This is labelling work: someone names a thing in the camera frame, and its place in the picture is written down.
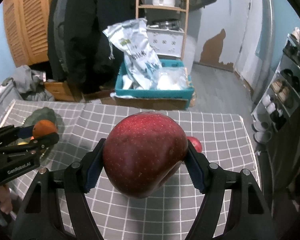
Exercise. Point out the teal plastic crate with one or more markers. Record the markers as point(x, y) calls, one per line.
point(183, 95)

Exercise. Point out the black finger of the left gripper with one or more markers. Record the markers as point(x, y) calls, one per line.
point(11, 133)
point(37, 145)

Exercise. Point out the grey clothes pile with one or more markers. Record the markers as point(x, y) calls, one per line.
point(30, 84)

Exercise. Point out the white storage box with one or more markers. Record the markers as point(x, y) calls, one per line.
point(166, 42)

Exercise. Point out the wooden drawer box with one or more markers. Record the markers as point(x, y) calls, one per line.
point(64, 91)

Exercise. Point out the black hanging coat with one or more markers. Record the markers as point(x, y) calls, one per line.
point(78, 50)

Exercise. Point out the wooden shelf rack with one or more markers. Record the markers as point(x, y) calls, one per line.
point(170, 18)

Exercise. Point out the white printed plastic bag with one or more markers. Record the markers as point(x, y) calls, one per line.
point(140, 59)

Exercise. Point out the wooden louvred wardrobe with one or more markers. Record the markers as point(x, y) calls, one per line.
point(26, 23)

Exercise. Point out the clear plastic bag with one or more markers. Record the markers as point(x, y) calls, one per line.
point(172, 78)

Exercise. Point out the dark glass fruit plate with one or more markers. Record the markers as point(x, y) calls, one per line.
point(44, 113)

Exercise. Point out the orange fruit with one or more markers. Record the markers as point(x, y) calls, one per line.
point(43, 127)

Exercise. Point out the grey shoe rack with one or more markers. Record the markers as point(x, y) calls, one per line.
point(282, 96)

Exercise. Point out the large red apple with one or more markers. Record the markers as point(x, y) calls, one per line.
point(142, 152)

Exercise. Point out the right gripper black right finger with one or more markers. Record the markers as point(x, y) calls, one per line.
point(248, 216)

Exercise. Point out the small red apple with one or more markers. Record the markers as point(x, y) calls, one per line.
point(196, 144)

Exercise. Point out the left hand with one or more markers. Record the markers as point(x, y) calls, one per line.
point(5, 200)

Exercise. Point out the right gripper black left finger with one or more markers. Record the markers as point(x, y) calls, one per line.
point(39, 216)

